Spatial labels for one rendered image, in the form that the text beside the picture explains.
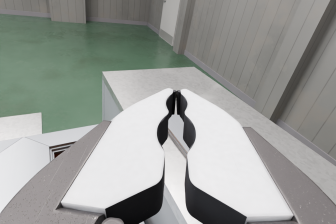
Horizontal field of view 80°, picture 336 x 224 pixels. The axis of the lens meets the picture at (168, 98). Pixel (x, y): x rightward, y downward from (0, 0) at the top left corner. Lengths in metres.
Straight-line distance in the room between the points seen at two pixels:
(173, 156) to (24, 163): 0.57
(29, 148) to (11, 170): 0.11
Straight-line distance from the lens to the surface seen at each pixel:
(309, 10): 2.83
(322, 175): 0.87
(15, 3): 7.51
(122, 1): 7.51
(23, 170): 0.93
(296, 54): 2.82
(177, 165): 0.63
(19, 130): 1.27
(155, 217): 0.74
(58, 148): 0.99
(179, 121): 0.76
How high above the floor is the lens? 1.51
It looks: 30 degrees down
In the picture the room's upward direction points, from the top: 11 degrees clockwise
